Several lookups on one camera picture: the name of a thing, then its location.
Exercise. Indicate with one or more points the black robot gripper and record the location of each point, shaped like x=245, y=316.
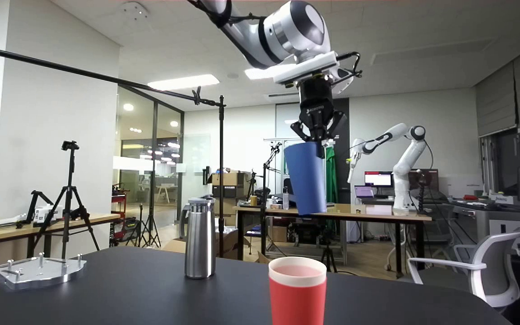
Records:
x=319, y=119

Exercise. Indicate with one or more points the blue plastic cup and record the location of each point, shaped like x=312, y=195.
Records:
x=308, y=177

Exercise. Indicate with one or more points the white plastic cup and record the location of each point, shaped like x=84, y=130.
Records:
x=297, y=271

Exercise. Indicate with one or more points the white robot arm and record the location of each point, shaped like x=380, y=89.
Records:
x=297, y=31

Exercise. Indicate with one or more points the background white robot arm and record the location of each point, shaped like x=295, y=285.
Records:
x=400, y=172

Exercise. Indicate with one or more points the cardboard boxes stack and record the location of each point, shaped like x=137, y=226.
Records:
x=229, y=191

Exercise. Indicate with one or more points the wooden background desk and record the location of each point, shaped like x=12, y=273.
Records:
x=339, y=211

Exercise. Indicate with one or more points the black boom pole stand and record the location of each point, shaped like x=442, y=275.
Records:
x=131, y=85

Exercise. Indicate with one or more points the red plastic cup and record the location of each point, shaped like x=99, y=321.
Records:
x=297, y=305

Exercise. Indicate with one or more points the stainless steel thermos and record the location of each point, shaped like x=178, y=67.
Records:
x=200, y=260

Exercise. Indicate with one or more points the white office chair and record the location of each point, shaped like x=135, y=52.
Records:
x=490, y=269

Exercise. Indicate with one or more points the metal mounting plate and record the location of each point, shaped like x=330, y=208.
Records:
x=41, y=271

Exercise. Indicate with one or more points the left wooden side table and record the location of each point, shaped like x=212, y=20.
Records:
x=26, y=231

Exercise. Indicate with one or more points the black camera tripod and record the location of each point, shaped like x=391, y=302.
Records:
x=68, y=204

